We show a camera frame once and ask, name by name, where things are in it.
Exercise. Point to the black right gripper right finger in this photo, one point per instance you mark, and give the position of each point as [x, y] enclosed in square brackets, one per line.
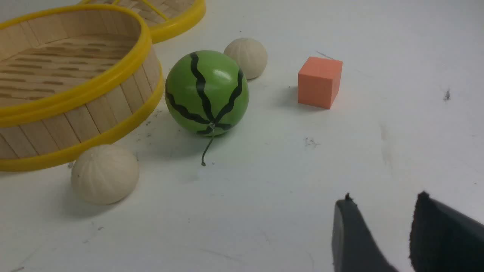
[443, 239]

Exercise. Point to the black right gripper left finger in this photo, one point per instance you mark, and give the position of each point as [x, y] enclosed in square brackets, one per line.
[353, 246]

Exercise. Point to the white bun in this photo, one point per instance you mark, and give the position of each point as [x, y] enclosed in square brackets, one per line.
[249, 54]
[105, 174]

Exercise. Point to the bamboo steamer lid yellow rim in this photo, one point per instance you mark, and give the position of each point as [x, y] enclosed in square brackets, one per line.
[166, 18]

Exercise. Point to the bamboo steamer tray yellow rim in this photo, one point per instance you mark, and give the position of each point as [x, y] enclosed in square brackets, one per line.
[72, 78]

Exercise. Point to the orange foam cube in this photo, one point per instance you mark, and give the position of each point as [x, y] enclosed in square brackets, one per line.
[319, 82]

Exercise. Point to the green toy watermelon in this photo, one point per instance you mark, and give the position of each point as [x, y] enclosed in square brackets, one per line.
[207, 94]

